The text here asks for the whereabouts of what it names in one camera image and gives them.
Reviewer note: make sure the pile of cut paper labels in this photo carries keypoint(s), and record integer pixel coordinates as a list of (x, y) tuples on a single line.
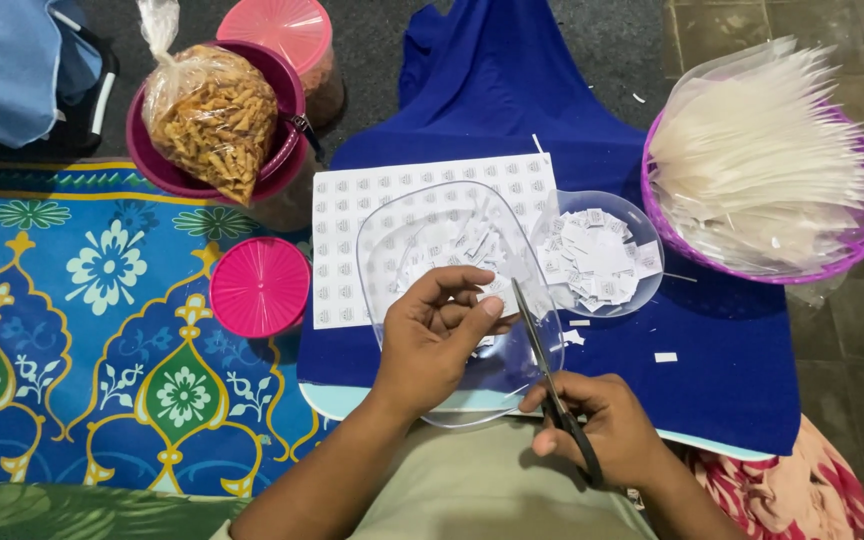
[(597, 259), (469, 244)]

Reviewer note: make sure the light blue fabric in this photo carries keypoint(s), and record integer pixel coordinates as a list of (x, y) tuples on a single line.
[(4, 67)]

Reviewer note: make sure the jar with pink lid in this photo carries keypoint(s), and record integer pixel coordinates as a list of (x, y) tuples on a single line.
[(259, 287), (282, 26)]

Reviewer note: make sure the small clear plastic container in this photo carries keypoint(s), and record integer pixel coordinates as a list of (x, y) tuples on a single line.
[(646, 292)]

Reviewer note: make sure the large clear plastic container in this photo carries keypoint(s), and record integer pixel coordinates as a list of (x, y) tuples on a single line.
[(402, 255)]

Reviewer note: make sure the stack of clear plastic bags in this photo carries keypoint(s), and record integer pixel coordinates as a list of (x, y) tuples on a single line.
[(754, 157)]

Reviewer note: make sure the printed white label sheet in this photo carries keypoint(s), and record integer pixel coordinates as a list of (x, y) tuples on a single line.
[(338, 247)]

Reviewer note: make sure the small white paper label piece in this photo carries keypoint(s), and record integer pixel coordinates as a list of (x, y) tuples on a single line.
[(508, 303)]

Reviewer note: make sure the person's beige garment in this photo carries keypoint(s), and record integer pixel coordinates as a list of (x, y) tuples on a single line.
[(477, 487)]

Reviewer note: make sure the red floral cloth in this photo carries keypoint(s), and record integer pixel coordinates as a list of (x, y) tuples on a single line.
[(784, 487)]

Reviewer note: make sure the purple plastic bucket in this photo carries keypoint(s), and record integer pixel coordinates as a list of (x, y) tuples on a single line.
[(147, 161)]

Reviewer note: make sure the person's left hand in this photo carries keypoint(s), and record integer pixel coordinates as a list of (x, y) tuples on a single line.
[(421, 341)]

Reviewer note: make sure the person's right hand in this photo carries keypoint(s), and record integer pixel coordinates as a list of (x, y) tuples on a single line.
[(612, 431)]

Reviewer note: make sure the purple plastic basket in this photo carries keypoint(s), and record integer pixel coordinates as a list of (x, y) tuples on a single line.
[(863, 240)]

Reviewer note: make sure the plastic bag of fried snacks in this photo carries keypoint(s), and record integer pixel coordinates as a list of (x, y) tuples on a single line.
[(211, 124)]

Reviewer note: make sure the clear plastic snack jar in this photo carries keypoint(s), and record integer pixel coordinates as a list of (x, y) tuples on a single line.
[(289, 202)]

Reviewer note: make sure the blue floral patterned mat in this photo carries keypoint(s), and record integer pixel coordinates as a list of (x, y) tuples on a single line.
[(87, 322)]

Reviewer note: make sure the thin white paper strip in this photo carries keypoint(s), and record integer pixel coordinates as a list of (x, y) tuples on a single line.
[(538, 143)]

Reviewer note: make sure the green leaf patterned cloth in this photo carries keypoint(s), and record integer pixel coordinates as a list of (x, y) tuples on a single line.
[(64, 514)]

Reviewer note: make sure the dark blue cloth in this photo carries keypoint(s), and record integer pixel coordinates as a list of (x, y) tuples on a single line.
[(492, 82)]

